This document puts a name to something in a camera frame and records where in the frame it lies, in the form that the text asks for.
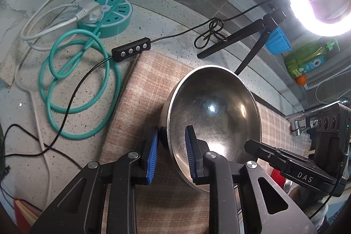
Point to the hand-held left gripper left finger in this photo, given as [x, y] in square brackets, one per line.
[152, 160]

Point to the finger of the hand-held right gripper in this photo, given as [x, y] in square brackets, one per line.
[263, 153]

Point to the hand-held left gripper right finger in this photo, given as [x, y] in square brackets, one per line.
[190, 151]

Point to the large steel bowl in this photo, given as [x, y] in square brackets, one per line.
[214, 102]

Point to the chrome faucet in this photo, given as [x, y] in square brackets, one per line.
[296, 118]

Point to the orange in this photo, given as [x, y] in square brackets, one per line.
[301, 80]

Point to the checked table cloth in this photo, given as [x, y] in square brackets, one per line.
[142, 80]

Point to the green dish soap bottle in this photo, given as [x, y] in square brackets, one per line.
[304, 58]

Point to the blue fluted cup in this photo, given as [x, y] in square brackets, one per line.
[277, 43]

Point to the black tripod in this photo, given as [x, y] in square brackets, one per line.
[271, 20]

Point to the red packet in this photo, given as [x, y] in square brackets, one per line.
[24, 214]

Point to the round green power strip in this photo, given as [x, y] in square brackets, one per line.
[120, 14]

